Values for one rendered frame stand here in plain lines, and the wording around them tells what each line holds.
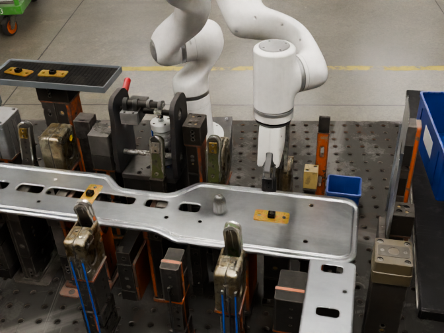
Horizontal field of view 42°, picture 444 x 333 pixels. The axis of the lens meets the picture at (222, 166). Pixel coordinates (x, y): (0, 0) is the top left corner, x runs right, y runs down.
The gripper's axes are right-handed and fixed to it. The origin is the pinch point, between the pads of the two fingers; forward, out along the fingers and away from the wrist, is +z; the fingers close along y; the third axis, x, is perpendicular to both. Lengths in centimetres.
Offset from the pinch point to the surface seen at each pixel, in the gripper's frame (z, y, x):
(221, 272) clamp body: 7.7, 24.2, -6.6
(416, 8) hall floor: 111, -422, 67
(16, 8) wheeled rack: 86, -311, -260
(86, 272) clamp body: 16.4, 21.8, -38.9
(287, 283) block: 14.2, 18.6, 6.2
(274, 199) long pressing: 12.1, -6.8, -0.3
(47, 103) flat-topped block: 4, -30, -72
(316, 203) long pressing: 12.1, -6.8, 10.0
